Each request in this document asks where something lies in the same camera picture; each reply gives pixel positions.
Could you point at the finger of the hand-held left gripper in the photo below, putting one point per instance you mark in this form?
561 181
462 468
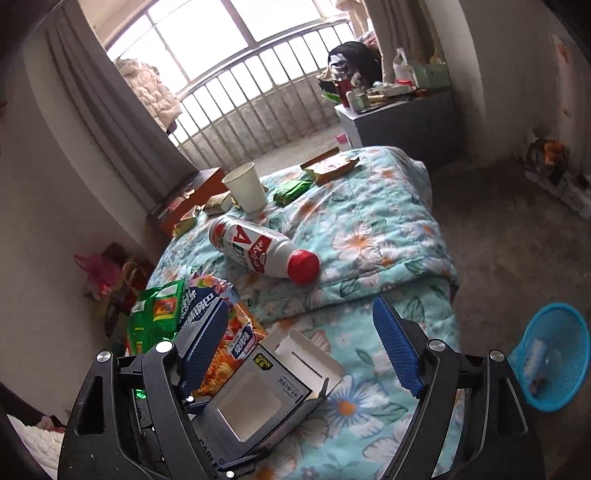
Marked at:
197 404
238 465

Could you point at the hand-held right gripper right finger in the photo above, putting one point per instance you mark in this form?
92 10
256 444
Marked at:
397 353

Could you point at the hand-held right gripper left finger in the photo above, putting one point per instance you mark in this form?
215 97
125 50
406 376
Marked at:
203 344

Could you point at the gray carton box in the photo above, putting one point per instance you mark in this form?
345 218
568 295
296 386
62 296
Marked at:
272 397

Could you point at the blue mesh trash basket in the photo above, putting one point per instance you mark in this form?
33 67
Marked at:
551 364

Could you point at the orange noodle snack packet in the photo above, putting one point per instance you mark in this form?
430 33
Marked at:
235 341

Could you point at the green snack packet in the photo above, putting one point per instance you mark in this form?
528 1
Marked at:
154 316

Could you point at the brown tote bag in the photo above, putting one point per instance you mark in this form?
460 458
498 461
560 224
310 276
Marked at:
135 286

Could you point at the white fluffy garment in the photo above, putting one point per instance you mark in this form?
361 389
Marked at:
37 447

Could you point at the white bottle with red cap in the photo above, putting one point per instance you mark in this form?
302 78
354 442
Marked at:
258 249

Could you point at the floral teal blanket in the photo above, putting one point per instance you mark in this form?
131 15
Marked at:
369 240

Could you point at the yellow snack packet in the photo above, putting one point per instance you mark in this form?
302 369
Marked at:
187 222

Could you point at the pink mesh bag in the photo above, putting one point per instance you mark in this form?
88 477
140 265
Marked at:
97 274

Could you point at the small yellow snack wrapper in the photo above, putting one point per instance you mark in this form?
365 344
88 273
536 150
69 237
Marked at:
218 204

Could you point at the orange red cabinet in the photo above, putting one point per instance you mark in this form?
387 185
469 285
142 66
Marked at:
184 203

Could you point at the white paper cup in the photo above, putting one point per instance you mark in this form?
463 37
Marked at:
247 187

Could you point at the small green packet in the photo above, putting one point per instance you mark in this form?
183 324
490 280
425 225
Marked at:
292 191

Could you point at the brown biscuit packet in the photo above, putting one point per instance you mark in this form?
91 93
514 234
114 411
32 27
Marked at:
330 168

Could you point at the pink cup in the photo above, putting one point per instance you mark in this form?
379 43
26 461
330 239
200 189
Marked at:
342 139

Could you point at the gray cabinet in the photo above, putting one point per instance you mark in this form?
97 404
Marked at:
397 124

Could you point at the gray curtain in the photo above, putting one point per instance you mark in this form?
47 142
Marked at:
106 115

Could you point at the metal window railing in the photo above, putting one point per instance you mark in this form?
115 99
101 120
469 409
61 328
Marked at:
258 97

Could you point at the white quilted jacket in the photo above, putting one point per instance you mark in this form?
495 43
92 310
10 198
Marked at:
152 94

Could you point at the red thermos bottle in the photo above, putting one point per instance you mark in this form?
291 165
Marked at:
342 92

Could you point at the green plastic basket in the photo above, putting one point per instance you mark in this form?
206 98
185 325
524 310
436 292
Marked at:
431 74

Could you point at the white plastic bag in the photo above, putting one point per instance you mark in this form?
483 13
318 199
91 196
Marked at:
402 67

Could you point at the black bag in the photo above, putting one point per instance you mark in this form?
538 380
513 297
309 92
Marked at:
355 60

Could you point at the rolled white printed poster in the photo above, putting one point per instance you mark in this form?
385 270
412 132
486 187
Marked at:
564 74

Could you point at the beige curtain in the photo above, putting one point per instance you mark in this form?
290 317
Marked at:
406 27

